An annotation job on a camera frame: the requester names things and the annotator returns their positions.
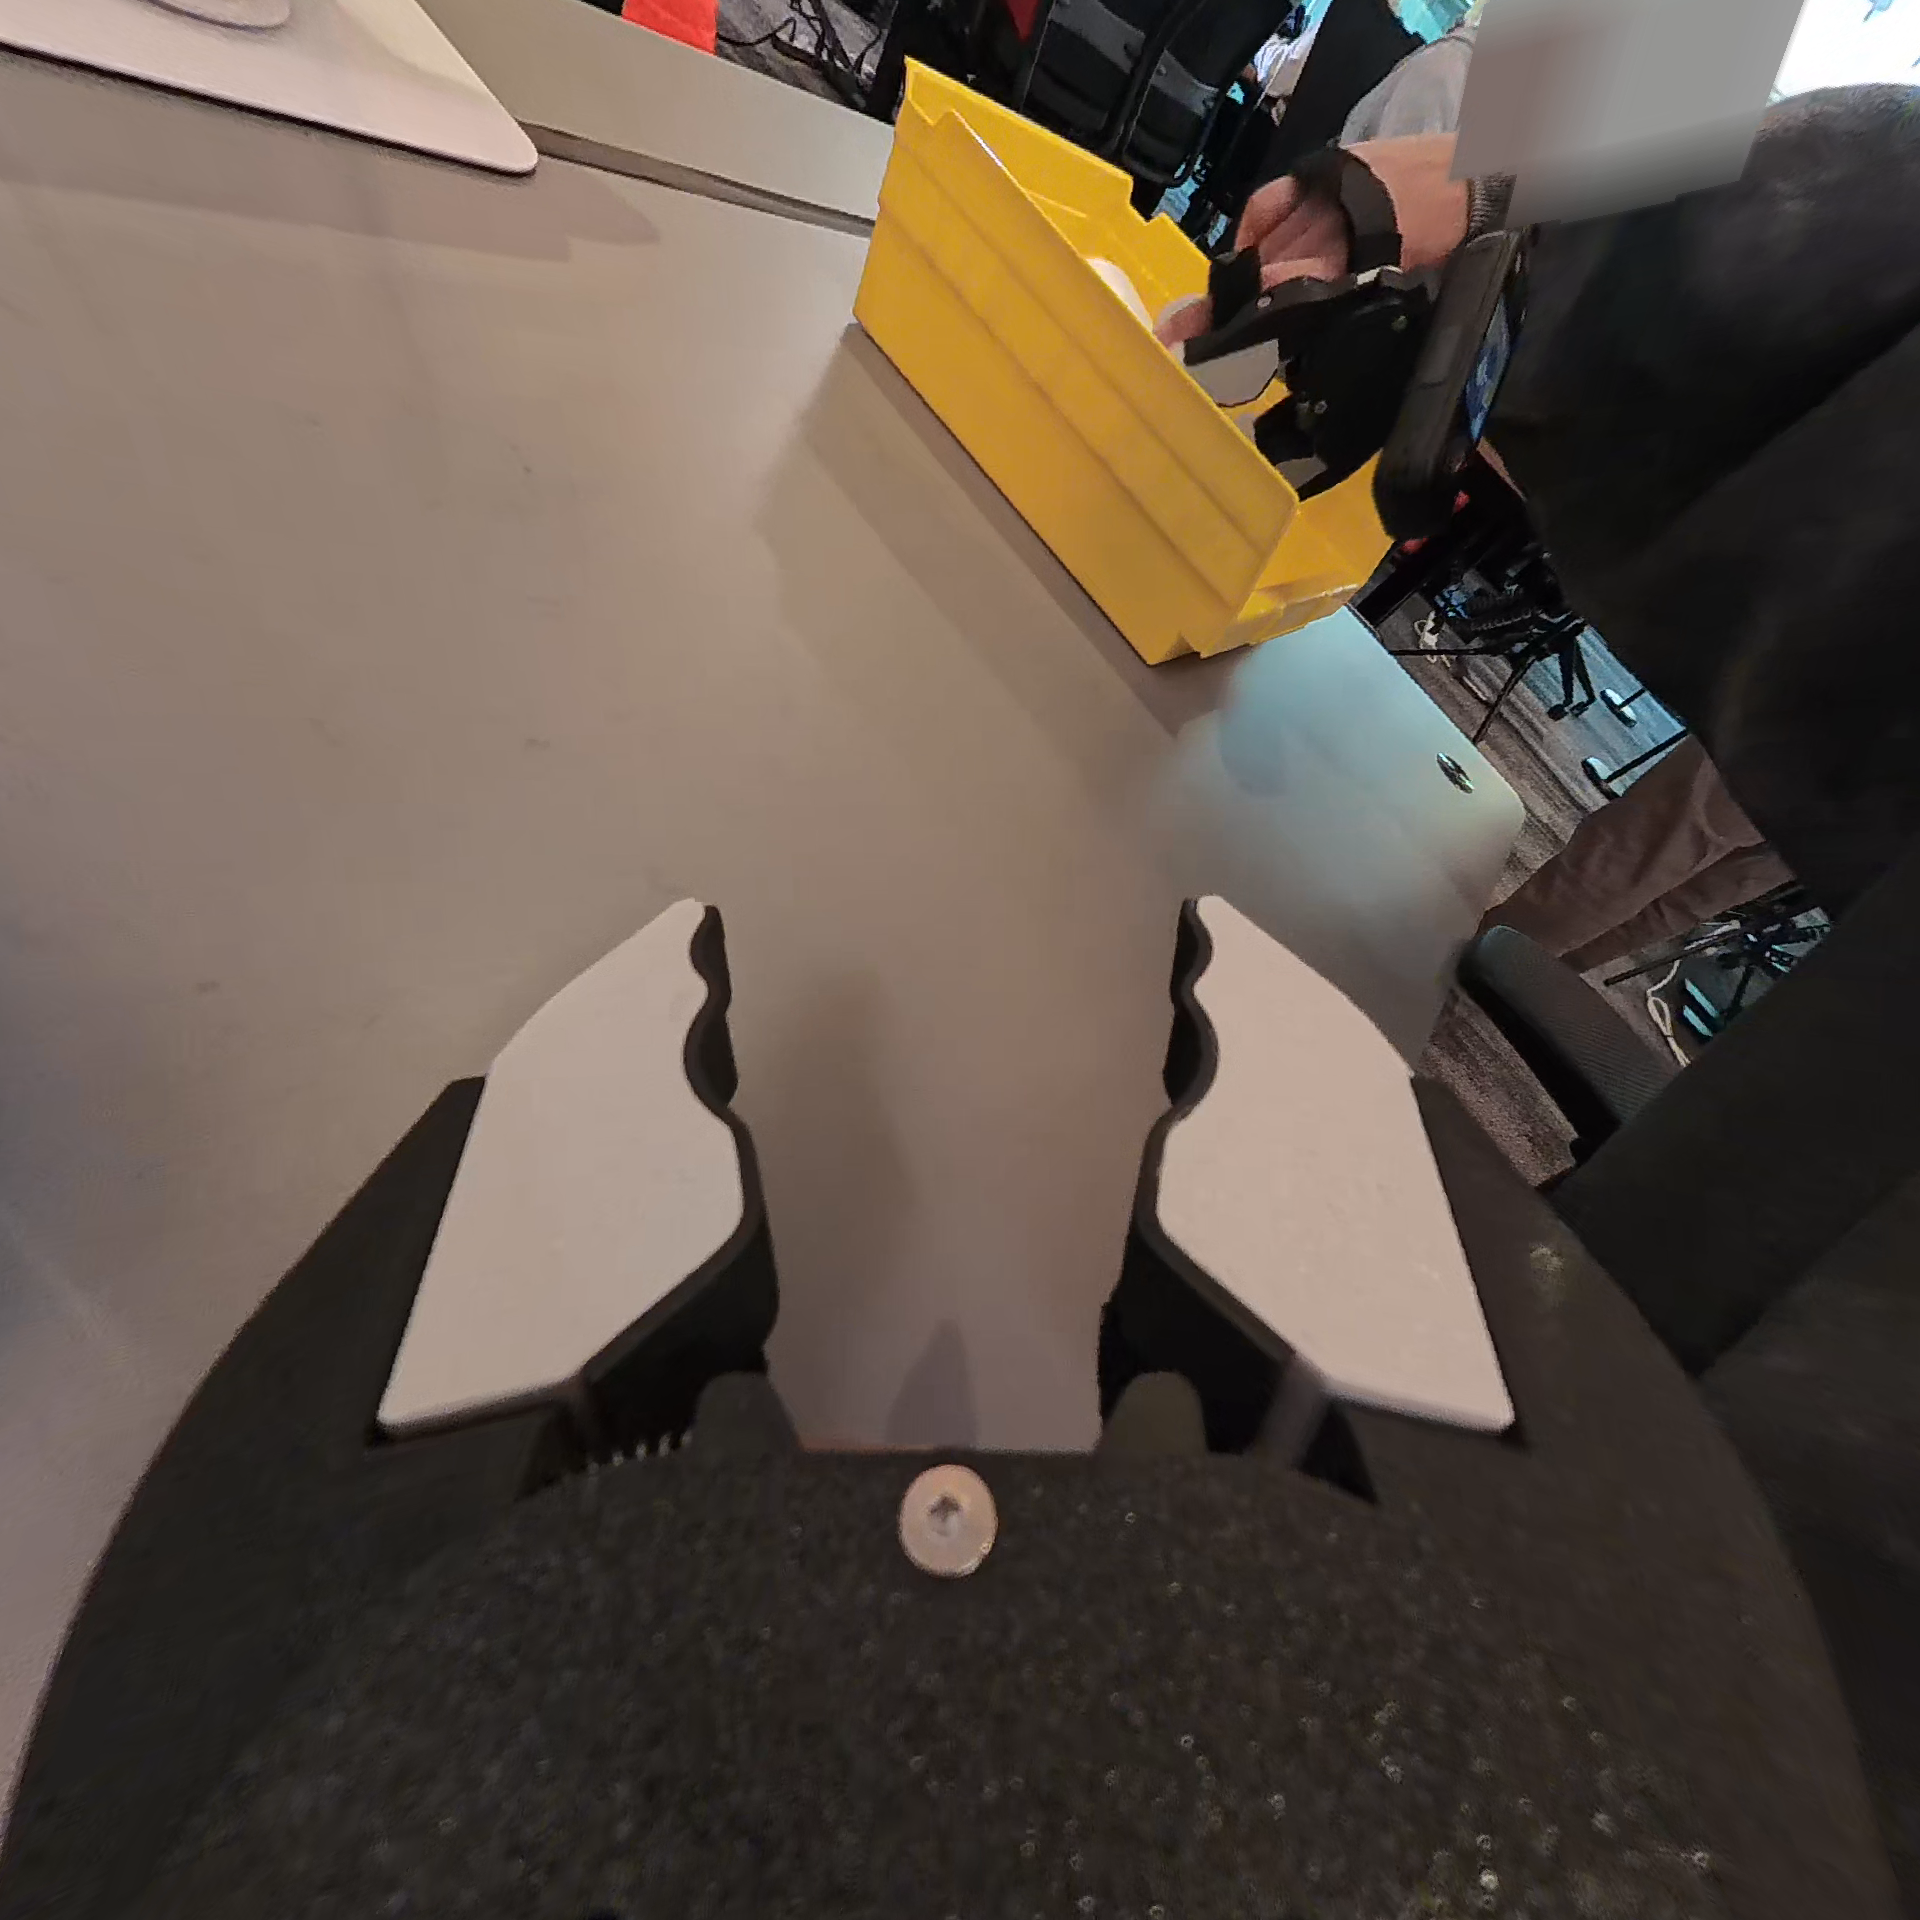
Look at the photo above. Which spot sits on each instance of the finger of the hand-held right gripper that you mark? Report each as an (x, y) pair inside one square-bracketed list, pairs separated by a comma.
[(1314, 452), (1238, 369)]

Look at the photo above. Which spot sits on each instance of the black mesh office chair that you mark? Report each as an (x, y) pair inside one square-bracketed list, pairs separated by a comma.
[(1576, 1037)]

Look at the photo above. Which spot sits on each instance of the yellow storage bin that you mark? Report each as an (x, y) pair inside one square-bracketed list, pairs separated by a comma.
[(1079, 405)]

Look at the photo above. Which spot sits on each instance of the white plastic bottle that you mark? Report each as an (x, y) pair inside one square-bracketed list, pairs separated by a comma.
[(1125, 284)]

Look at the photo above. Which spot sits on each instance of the white stand base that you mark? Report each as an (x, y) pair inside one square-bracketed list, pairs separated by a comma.
[(300, 76)]

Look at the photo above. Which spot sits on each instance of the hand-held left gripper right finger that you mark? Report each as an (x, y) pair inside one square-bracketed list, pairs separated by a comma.
[(1320, 1200)]

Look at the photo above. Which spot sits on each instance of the person's right hand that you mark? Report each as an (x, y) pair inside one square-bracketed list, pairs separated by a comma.
[(1424, 196)]

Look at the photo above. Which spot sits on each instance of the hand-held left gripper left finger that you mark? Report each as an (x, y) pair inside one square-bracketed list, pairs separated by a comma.
[(571, 1200)]

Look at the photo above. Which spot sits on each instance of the orange traffic cone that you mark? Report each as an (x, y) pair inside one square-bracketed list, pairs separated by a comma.
[(672, 23)]

